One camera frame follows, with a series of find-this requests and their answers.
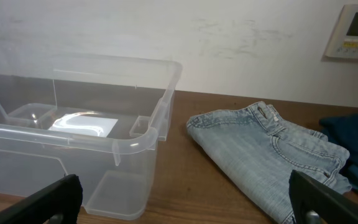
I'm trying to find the white wall control panel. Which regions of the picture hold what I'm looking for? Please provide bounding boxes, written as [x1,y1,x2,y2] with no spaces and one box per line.
[324,4,358,60]

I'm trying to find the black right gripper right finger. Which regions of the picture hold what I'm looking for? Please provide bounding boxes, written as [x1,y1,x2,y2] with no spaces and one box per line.
[289,170,358,224]

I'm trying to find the clear plastic storage bin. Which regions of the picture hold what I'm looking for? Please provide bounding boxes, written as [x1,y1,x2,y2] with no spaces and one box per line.
[0,54,182,220]

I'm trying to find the light blue jeans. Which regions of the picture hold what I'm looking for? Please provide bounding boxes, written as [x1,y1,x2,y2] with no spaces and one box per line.
[186,101,352,223]

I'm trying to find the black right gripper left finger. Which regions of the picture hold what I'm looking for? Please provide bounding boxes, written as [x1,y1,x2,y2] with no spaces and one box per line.
[0,174,83,224]

